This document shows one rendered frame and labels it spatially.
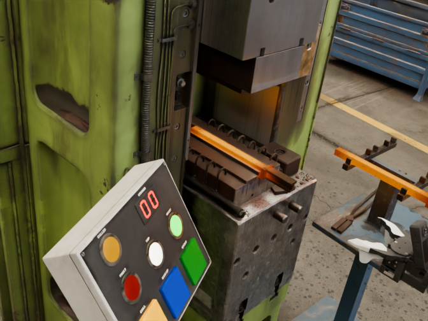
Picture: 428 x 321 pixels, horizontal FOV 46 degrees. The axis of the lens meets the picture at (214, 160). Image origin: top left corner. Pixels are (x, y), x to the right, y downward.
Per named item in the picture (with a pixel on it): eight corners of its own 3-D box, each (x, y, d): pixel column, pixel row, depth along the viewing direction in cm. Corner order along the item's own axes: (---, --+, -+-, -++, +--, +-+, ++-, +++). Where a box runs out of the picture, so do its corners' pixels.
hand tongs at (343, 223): (397, 171, 223) (399, 168, 222) (407, 174, 221) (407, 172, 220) (330, 228, 182) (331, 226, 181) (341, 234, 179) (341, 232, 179)
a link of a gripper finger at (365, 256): (344, 262, 126) (381, 269, 125) (349, 244, 123) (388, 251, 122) (343, 254, 129) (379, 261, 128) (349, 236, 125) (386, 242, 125)
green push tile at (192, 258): (208, 264, 115) (195, 237, 113) (195, 285, 109) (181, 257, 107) (201, 265, 116) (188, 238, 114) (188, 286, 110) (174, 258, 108)
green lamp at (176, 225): (187, 232, 110) (189, 216, 108) (171, 241, 107) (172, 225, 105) (178, 225, 112) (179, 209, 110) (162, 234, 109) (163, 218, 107)
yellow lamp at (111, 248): (127, 258, 91) (127, 239, 88) (104, 269, 88) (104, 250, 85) (116, 248, 92) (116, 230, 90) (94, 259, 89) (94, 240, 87)
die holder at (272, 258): (292, 279, 187) (318, 178, 164) (220, 333, 163) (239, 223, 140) (188, 206, 219) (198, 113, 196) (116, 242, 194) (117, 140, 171)
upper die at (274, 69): (297, 78, 140) (304, 44, 135) (250, 93, 127) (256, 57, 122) (193, 34, 164) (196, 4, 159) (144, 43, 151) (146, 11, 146)
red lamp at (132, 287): (146, 295, 93) (148, 278, 91) (126, 307, 90) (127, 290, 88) (135, 285, 95) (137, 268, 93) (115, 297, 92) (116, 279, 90)
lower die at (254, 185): (276, 185, 158) (280, 161, 154) (232, 208, 145) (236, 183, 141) (185, 131, 182) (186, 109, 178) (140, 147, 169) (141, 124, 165)
